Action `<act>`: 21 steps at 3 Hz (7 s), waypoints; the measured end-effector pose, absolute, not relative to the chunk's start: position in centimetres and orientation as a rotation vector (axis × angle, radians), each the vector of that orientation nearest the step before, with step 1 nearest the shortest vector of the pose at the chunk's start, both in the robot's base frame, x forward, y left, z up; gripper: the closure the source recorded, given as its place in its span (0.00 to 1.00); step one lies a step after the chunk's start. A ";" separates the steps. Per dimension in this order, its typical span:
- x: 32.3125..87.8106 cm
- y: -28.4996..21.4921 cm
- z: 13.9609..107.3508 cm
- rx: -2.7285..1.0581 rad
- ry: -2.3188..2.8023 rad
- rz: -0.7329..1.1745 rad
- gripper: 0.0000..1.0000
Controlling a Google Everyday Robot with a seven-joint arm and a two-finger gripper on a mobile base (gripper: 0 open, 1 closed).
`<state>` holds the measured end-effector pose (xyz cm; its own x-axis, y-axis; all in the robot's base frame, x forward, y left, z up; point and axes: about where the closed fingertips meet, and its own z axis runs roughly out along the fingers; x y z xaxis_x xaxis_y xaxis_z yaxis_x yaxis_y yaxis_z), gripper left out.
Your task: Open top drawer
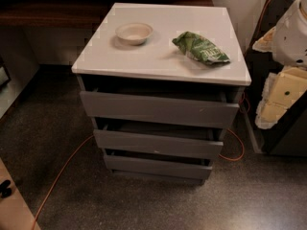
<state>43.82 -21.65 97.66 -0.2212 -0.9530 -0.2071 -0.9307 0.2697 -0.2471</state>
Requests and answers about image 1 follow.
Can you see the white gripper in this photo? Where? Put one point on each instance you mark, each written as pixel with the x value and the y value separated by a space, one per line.
pixel 293 43

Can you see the grey top drawer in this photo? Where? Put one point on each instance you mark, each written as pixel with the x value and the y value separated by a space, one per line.
pixel 159 110

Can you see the grey drawer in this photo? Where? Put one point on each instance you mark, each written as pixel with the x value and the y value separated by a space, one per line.
pixel 159 110
pixel 181 141
pixel 157 164

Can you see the tan robot base corner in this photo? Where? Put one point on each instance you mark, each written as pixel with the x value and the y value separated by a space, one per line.
pixel 14 211

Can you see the grey drawer cabinet white top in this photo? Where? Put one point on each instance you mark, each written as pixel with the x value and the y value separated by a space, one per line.
pixel 157 68

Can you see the grey middle drawer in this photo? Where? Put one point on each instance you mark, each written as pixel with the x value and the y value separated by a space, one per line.
pixel 181 141

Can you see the grey bottom drawer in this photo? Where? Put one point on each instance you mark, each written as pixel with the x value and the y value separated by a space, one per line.
pixel 157 164

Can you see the green chip bag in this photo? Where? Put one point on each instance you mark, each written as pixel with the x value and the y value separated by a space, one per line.
pixel 200 49

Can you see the white paper bowl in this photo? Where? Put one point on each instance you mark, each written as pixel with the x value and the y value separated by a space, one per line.
pixel 134 33

